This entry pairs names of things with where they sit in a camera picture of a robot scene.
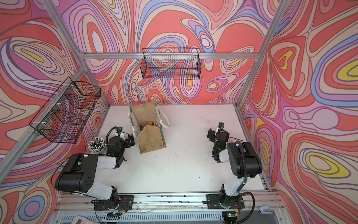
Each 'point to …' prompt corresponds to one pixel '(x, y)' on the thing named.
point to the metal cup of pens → (98, 145)
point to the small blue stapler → (265, 210)
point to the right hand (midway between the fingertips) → (218, 132)
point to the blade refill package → (233, 140)
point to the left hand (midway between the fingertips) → (126, 135)
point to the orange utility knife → (150, 123)
